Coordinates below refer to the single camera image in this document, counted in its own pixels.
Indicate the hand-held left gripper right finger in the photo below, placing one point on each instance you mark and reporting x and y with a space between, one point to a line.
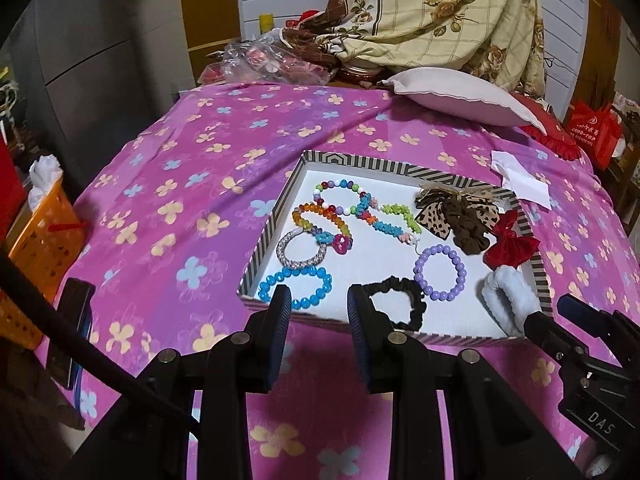
358 320

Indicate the brown scrunchie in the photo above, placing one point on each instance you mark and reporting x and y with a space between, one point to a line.
467 230

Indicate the small pink blue ornament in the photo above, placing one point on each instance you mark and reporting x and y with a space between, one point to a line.
342 242

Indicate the black scrunchie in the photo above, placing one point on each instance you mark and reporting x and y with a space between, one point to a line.
415 305

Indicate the clear plastic bag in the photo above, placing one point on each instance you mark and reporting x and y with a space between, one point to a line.
260 57

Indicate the red box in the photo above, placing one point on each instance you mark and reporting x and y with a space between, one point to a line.
10 190

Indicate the grey cabinet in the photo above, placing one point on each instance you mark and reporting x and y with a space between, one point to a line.
100 60

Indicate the red gift bag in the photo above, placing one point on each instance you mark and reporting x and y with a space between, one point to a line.
595 135

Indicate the black smartphone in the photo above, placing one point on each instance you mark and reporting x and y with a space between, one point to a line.
75 320

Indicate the brown wooden door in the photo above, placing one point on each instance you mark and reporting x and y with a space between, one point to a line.
210 0

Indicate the orange plastic basket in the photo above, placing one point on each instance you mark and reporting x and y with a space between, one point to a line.
45 250

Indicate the small yellow box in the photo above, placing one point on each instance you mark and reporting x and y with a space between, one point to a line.
266 25

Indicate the leopard print bow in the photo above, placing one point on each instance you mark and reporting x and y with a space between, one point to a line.
432 220

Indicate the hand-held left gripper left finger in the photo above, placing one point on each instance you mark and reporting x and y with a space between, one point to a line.
280 320

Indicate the white fluffy scrunchie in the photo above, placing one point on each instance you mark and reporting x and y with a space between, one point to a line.
520 290

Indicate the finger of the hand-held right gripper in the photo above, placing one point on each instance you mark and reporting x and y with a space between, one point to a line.
547 335
580 307

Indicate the red satin bow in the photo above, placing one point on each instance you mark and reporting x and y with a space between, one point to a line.
510 250

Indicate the beige floral quilt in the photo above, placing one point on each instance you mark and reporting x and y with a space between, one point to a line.
440 10

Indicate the striped rim white tray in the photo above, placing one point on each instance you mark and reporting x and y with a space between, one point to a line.
372 270

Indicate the white pillow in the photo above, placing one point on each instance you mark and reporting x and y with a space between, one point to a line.
450 95

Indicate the white crumpled bag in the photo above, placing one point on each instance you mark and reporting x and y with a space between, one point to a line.
45 180

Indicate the red fringed cushion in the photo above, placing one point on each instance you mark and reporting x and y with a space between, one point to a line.
545 130

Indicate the pink floral bedsheet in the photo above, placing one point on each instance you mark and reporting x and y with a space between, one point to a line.
200 160

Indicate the white folded paper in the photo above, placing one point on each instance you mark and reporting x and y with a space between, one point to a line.
525 182

